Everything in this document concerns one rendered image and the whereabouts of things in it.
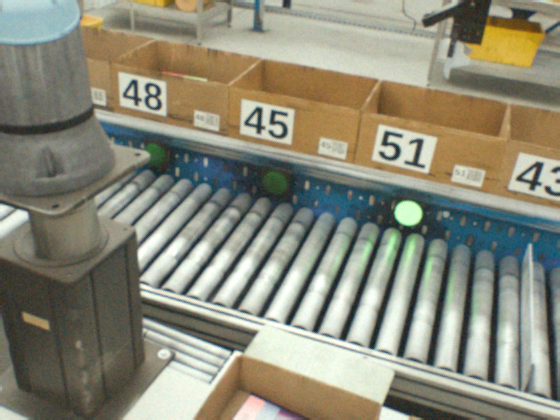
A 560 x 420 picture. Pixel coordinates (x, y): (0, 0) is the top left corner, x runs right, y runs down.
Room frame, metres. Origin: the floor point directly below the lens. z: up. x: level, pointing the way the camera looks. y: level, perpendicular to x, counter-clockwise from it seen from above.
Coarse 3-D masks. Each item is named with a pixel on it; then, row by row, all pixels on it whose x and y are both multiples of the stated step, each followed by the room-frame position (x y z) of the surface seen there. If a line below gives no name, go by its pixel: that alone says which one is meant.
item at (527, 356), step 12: (528, 252) 1.32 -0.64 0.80; (528, 264) 1.27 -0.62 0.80; (528, 276) 1.22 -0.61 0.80; (528, 288) 1.17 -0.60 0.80; (528, 300) 1.13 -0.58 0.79; (528, 312) 1.09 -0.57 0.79; (528, 324) 1.05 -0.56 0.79; (528, 336) 1.01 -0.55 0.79; (528, 348) 0.97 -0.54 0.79; (528, 360) 0.94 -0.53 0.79; (528, 372) 0.91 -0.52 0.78
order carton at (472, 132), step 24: (384, 96) 1.83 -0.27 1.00; (408, 96) 1.82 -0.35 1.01; (432, 96) 1.80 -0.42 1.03; (456, 96) 1.78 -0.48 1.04; (384, 120) 1.55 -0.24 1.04; (408, 120) 1.53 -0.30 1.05; (432, 120) 1.79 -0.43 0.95; (456, 120) 1.77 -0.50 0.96; (480, 120) 1.75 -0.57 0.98; (504, 120) 1.70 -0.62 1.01; (360, 144) 1.56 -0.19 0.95; (456, 144) 1.49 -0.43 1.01; (480, 144) 1.48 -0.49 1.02; (504, 144) 1.46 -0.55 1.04; (384, 168) 1.54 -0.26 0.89; (408, 168) 1.52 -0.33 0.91; (432, 168) 1.50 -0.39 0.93; (480, 168) 1.47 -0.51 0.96
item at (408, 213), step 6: (402, 204) 1.45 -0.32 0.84; (408, 204) 1.44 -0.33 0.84; (414, 204) 1.44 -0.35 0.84; (396, 210) 1.45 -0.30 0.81; (402, 210) 1.44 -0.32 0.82; (408, 210) 1.44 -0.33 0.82; (414, 210) 1.44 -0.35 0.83; (420, 210) 1.44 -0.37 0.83; (402, 216) 1.44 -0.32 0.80; (408, 216) 1.44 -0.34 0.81; (414, 216) 1.43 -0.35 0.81; (420, 216) 1.43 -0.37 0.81; (402, 222) 1.44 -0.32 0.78; (408, 222) 1.44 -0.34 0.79; (414, 222) 1.43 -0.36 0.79
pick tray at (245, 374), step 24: (240, 360) 0.82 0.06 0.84; (216, 384) 0.74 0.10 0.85; (240, 384) 0.82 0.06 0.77; (264, 384) 0.80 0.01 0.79; (288, 384) 0.79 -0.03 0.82; (312, 384) 0.77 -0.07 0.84; (216, 408) 0.74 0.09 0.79; (312, 408) 0.77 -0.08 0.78; (336, 408) 0.76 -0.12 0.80; (360, 408) 0.74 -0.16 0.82
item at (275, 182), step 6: (270, 174) 1.55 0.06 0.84; (276, 174) 1.55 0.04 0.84; (264, 180) 1.55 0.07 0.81; (270, 180) 1.55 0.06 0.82; (276, 180) 1.54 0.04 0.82; (282, 180) 1.54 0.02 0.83; (270, 186) 1.55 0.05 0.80; (276, 186) 1.54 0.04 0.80; (282, 186) 1.54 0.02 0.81; (276, 192) 1.54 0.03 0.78
